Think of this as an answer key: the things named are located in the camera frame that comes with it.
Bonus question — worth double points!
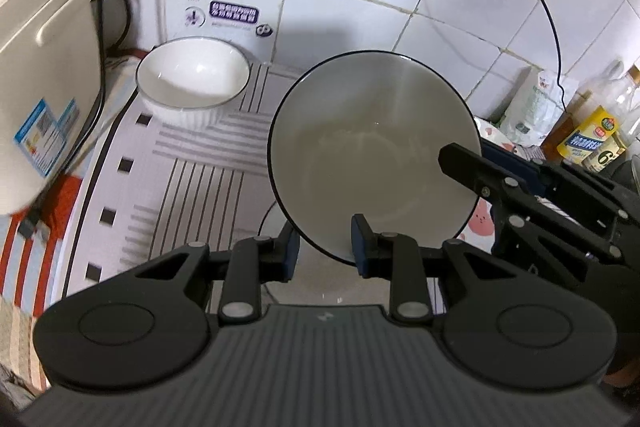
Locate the white bowl black rim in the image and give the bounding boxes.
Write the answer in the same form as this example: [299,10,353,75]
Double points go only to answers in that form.
[258,202,300,272]

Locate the white carrot heart plate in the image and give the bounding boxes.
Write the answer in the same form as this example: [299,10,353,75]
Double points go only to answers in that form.
[458,116,544,254]

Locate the large grey bowl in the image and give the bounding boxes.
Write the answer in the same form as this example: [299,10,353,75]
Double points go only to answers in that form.
[267,51,480,265]

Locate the yellow label cooking wine bottle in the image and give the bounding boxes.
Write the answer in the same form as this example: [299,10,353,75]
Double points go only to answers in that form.
[541,94,613,165]

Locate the white salt bag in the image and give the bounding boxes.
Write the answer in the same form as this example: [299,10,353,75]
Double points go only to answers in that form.
[499,67,578,147]

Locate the clear vinegar bottle yellow cap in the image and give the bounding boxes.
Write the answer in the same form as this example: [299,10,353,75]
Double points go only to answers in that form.
[582,66,639,172]

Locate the white patterned table mat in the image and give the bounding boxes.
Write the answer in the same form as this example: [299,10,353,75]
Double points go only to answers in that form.
[51,62,299,301]

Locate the white ribbed bowl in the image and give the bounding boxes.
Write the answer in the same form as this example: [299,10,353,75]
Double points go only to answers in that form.
[136,37,250,130]

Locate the red striped cloth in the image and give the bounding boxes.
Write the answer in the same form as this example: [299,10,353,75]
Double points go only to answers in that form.
[1,56,157,395]

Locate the white rice cooker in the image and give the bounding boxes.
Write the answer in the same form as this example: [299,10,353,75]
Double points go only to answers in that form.
[0,0,100,215]

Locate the black power cable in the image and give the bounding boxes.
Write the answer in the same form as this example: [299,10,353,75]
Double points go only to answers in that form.
[522,0,572,115]

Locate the wall sticker label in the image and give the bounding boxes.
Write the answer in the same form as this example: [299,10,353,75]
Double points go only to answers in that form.
[184,0,274,38]

